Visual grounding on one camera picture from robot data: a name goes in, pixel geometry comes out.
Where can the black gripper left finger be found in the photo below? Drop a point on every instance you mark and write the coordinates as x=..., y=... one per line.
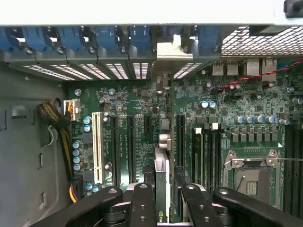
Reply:
x=142, y=205

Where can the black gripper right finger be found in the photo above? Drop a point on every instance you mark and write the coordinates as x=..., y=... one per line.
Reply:
x=198, y=208

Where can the black ram slot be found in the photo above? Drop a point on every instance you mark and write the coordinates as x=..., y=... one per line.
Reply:
x=216, y=156
x=288, y=165
x=207, y=156
x=298, y=170

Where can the cpu socket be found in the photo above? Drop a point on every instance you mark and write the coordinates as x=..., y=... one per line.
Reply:
x=251, y=186

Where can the metal socket cover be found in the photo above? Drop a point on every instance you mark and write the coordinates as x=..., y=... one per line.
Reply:
x=253, y=163

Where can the white expansion slot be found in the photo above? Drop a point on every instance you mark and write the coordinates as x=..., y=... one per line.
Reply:
x=97, y=149

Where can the short black expansion slot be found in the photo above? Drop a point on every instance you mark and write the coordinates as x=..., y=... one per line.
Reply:
x=147, y=125

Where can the thin locking lever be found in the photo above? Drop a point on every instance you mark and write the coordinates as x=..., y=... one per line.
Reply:
x=291, y=160

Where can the green motherboard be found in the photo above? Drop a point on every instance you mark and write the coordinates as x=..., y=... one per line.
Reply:
x=189, y=94

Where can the white power connector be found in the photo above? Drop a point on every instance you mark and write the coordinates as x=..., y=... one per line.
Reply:
x=72, y=110

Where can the grey power supply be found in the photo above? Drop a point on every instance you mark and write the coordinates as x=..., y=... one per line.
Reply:
x=23, y=165

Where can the perforated slot cover plate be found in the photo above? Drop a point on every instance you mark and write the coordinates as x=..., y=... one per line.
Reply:
x=140, y=71
x=188, y=70
x=117, y=71
x=71, y=71
x=47, y=72
x=94, y=71

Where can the metal rear port block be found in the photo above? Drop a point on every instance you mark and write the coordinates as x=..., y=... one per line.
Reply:
x=232, y=68
x=253, y=67
x=218, y=68
x=269, y=69

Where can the open pc case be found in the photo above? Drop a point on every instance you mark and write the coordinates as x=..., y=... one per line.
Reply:
x=118, y=56

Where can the blue card retainer clip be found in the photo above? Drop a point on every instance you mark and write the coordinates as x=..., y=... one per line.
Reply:
x=70, y=37
x=105, y=37
x=33, y=37
x=209, y=37
x=4, y=40
x=140, y=37

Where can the black case knob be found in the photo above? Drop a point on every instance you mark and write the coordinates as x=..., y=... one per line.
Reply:
x=293, y=8

